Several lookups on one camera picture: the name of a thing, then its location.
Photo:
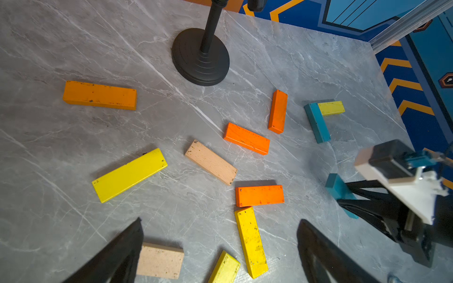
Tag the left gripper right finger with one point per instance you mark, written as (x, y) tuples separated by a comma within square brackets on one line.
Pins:
[(322, 260)]

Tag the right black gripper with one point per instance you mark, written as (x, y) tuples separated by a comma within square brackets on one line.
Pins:
[(400, 224)]

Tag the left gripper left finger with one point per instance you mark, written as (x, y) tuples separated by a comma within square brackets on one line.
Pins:
[(117, 262)]

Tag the teal block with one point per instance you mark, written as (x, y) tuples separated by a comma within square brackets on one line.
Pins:
[(317, 123), (337, 188)]

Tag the yellow block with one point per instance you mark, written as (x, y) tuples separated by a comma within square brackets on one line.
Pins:
[(123, 178), (253, 250), (331, 108)]

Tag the orange block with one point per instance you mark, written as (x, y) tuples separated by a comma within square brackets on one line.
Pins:
[(259, 195), (89, 94), (278, 112), (247, 139)]

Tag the tan block lower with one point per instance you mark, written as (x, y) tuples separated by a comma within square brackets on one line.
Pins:
[(160, 261)]

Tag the tan block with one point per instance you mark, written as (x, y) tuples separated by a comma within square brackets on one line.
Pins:
[(211, 162), (160, 261)]

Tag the yellow block upright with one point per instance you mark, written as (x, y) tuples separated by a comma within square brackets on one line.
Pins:
[(253, 250)]

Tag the yellow block diagonal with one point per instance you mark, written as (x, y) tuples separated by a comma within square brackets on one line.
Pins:
[(226, 269)]

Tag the tan block upper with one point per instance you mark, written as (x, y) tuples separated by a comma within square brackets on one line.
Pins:
[(211, 162)]

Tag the black microphone on stand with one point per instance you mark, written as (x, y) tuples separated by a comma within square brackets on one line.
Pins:
[(199, 55)]

